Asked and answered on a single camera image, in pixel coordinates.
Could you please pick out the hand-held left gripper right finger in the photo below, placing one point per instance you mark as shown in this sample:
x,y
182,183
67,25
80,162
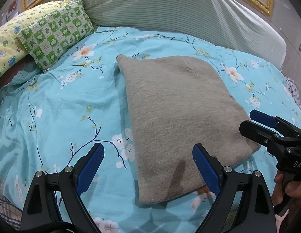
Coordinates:
x,y
206,172

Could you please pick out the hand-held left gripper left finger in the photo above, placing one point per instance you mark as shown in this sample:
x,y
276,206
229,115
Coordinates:
x,y
88,172

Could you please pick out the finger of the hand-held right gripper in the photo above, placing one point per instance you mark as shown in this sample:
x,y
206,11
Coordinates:
x,y
262,118
257,132

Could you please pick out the beige knit sweater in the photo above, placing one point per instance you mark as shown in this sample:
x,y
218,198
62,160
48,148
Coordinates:
x,y
179,116

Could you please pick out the person's right hand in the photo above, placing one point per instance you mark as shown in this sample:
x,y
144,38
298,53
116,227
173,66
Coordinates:
x,y
295,189

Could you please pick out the small-flowered pale cloth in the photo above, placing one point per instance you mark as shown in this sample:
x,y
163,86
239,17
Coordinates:
x,y
292,92

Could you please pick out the light blue floral blanket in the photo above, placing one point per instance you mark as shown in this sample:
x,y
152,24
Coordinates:
x,y
67,116

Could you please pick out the plaid cloth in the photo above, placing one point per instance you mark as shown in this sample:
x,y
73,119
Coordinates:
x,y
7,211

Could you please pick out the dark brown bed sheet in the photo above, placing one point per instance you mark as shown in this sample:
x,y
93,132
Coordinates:
x,y
19,75

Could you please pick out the grey-green striped headboard cushion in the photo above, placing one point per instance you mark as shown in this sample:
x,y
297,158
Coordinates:
x,y
179,9

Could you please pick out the green checked pillow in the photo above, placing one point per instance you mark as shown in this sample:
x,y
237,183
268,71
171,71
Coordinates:
x,y
55,34

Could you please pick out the yellow printed pillow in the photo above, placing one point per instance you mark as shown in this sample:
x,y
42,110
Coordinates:
x,y
9,43

